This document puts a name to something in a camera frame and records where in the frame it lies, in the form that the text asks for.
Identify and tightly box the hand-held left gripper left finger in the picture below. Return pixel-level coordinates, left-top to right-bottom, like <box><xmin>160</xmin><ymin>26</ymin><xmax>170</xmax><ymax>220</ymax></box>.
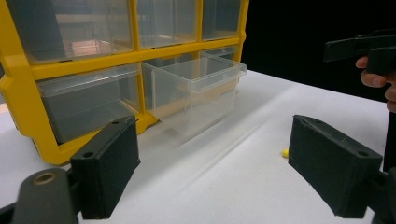
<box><xmin>69</xmin><ymin>116</ymin><xmax>141</xmax><ymax>220</ymax></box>

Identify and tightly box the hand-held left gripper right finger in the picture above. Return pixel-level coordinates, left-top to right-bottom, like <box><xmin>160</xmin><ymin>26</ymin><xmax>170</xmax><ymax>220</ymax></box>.
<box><xmin>288</xmin><ymin>114</ymin><xmax>384</xmax><ymax>219</ymax></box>

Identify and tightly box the yellow plastic drawer cabinet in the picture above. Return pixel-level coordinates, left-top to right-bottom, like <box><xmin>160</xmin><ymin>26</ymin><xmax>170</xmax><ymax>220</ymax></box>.
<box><xmin>0</xmin><ymin>0</ymin><xmax>250</xmax><ymax>166</ymax></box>

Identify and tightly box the clear plastic drawer pulled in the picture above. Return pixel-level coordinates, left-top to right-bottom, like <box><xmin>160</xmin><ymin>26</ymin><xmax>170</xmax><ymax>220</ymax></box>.
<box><xmin>141</xmin><ymin>50</ymin><xmax>248</xmax><ymax>138</ymax></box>

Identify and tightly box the clear plastic drawer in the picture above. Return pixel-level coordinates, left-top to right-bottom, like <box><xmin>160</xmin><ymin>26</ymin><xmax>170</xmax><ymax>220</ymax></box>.
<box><xmin>6</xmin><ymin>0</ymin><xmax>134</xmax><ymax>64</ymax></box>
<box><xmin>136</xmin><ymin>0</ymin><xmax>200</xmax><ymax>49</ymax></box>
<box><xmin>201</xmin><ymin>46</ymin><xmax>240</xmax><ymax>62</ymax></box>
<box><xmin>36</xmin><ymin>63</ymin><xmax>141</xmax><ymax>145</ymax></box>
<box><xmin>202</xmin><ymin>0</ymin><xmax>242</xmax><ymax>41</ymax></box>

